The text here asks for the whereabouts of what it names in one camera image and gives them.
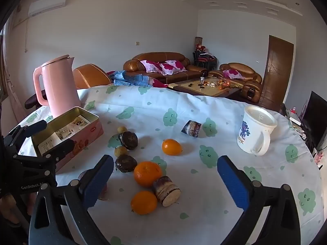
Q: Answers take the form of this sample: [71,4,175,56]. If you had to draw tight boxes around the white cloud-print tablecloth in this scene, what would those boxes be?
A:
[17,84,325,245]

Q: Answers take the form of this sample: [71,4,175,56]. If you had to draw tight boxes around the orange-brown leather seat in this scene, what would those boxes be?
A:
[73,64,113,89]

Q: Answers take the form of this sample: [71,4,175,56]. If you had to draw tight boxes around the black television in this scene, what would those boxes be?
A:
[301,91,327,151]

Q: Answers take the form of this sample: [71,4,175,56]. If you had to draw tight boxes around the pink tin box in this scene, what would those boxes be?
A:
[31,106,104,173]

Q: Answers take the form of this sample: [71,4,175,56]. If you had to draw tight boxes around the long brown leather sofa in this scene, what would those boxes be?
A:
[123,52,208,84]

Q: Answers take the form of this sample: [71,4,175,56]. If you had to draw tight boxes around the oblong orange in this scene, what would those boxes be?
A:
[162,138,183,156]

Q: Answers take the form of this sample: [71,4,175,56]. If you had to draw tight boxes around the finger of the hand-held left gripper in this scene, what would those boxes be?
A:
[18,139,75,164]
[7,119,48,147]

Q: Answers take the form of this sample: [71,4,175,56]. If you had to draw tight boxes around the dark wooden chair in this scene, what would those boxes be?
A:
[25,93,49,108]

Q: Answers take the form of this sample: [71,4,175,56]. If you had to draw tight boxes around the white air conditioner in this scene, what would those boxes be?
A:
[28,0,67,18]

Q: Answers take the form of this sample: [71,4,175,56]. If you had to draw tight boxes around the brown leather armchair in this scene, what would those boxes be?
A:
[209,62,263,102]

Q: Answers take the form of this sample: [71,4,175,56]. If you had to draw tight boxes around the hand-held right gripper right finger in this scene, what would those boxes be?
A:
[217,155,301,245]

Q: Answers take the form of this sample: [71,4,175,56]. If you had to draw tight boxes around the pink electric kettle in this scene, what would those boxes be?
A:
[33,54,83,119]

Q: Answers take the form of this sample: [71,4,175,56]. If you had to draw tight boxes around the dark brown round fruit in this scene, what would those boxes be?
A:
[115,154,138,173]
[118,131,139,150]

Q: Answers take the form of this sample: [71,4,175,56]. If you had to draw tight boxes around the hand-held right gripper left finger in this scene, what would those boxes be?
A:
[29,155,114,245]

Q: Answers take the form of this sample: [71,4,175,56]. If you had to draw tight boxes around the round orange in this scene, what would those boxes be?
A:
[130,190,158,215]
[133,161,163,187]

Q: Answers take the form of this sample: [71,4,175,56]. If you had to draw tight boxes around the small dark snack packet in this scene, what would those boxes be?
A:
[181,120,202,138]

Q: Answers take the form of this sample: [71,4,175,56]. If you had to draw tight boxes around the person's left hand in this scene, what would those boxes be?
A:
[0,193,37,235]

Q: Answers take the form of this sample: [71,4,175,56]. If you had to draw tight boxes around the white mug with blue print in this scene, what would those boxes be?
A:
[236,106,278,156]

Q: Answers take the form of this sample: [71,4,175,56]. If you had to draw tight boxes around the wooden coffee table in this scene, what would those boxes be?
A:
[173,77,243,98]

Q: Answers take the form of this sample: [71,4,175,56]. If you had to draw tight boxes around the printed paper leaflet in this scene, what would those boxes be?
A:
[38,116,92,156]

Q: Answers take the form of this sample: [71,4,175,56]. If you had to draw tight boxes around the pink floral pillow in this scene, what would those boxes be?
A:
[140,60,164,75]
[222,69,243,79]
[160,60,187,73]

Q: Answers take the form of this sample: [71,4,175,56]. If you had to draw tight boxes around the assorted coffee table snacks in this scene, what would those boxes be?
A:
[188,77,239,90]

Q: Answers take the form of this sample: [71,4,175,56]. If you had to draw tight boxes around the brown wooden door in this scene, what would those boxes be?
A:
[261,35,295,110]

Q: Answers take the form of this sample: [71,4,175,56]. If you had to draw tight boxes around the blue plaid cloth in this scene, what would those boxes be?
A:
[109,70,154,87]

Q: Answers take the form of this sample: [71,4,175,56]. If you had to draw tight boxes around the stack of dark chairs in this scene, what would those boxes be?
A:
[192,48,217,69]

